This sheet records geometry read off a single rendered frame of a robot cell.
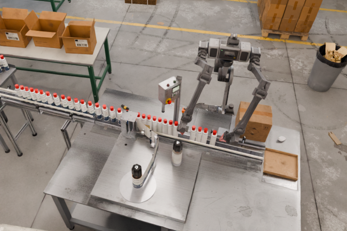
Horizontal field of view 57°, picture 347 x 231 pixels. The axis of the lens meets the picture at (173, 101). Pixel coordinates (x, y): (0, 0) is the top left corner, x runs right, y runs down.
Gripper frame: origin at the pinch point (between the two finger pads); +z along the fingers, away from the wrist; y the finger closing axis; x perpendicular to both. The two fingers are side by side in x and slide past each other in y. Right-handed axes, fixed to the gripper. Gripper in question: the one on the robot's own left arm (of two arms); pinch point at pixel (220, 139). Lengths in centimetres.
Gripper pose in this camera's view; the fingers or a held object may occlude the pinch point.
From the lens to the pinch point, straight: 297.4
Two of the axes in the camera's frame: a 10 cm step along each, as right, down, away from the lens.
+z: -6.7, 3.7, 6.5
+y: -2.6, 7.0, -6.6
